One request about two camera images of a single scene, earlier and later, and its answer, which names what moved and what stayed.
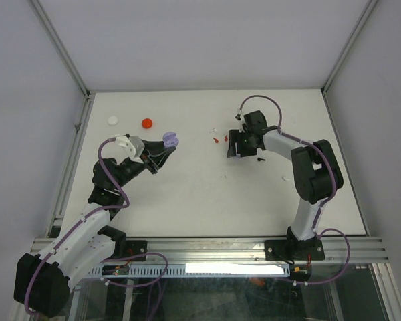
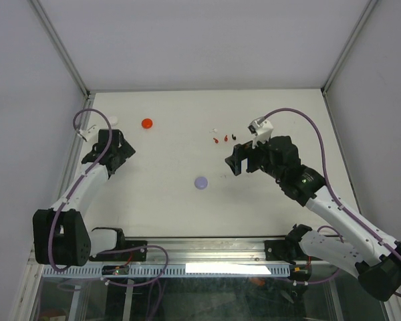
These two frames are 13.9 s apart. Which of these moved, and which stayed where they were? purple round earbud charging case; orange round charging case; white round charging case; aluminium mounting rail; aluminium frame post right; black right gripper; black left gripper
Moved: purple round earbud charging case; black left gripper; black right gripper
Stayed: white round charging case; aluminium frame post right; orange round charging case; aluminium mounting rail
